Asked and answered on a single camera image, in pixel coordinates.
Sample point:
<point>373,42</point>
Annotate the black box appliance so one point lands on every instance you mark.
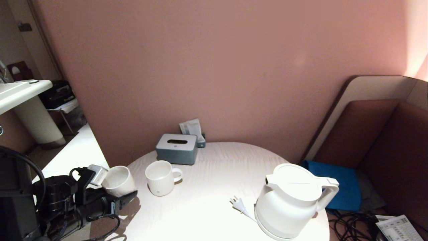
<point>57,95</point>

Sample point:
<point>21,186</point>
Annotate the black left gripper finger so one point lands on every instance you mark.
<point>125,199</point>

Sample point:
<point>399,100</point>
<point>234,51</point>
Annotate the brown wooden tissue holder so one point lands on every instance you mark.
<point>19,73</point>

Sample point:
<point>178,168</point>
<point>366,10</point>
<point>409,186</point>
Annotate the clear plastic bag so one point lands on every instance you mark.
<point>78,116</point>

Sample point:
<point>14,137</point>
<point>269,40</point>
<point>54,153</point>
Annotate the metal stool with white top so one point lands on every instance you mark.
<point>68,105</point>

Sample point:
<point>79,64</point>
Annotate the brown upholstered sofa bench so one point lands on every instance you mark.
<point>394,150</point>

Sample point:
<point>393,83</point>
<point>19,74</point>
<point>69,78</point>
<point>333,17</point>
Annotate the white round kettle base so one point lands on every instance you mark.
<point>264,231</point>

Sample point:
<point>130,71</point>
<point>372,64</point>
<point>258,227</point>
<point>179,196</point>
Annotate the grey cloth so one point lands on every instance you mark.
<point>369,194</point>

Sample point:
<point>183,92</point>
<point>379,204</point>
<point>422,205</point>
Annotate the white pedestal sink counter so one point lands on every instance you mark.
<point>36,120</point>

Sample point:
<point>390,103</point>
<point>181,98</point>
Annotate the blue cushion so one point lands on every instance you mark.
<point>344,187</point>

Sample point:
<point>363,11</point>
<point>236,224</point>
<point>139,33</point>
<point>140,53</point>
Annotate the printed paper sheet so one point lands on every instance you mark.
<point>399,229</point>

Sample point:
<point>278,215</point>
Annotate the white electric kettle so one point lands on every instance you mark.
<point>287,201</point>

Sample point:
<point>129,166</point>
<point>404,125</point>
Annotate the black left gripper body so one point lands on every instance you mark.
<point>57,194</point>

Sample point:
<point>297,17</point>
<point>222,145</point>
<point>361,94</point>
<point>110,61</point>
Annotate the dark wall fixture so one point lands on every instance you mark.
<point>25,26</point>

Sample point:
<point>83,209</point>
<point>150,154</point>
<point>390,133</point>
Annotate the grey tissue box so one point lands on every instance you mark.
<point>177,152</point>

